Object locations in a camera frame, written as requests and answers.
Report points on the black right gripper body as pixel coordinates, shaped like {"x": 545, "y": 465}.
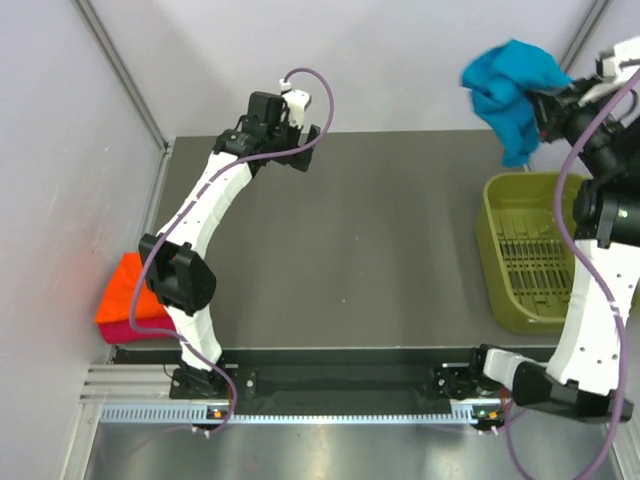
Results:
{"x": 566, "y": 118}

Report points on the blue t shirt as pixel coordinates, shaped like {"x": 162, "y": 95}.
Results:
{"x": 498, "y": 81}

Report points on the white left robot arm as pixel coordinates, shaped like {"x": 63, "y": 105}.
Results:
{"x": 176, "y": 272}

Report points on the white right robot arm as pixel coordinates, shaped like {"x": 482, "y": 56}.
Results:
{"x": 580, "y": 381}

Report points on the olive green plastic basket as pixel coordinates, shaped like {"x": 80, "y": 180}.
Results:
{"x": 528, "y": 268}

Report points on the orange folded t shirt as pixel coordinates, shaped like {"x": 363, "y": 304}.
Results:
{"x": 118, "y": 295}

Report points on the pink folded t shirt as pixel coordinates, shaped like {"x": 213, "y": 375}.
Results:
{"x": 121, "y": 332}

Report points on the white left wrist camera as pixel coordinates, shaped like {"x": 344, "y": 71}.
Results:
{"x": 297, "y": 101}

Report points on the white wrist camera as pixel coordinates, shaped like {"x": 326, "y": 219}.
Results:
{"x": 297, "y": 101}
{"x": 619, "y": 63}

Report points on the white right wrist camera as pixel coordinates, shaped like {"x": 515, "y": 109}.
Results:
{"x": 619, "y": 63}

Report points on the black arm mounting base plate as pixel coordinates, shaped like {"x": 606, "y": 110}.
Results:
{"x": 340, "y": 381}

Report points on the aluminium frame rail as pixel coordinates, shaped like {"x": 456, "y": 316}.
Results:
{"x": 127, "y": 383}

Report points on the grey slotted cable duct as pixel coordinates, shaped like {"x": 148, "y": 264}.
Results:
{"x": 203, "y": 414}

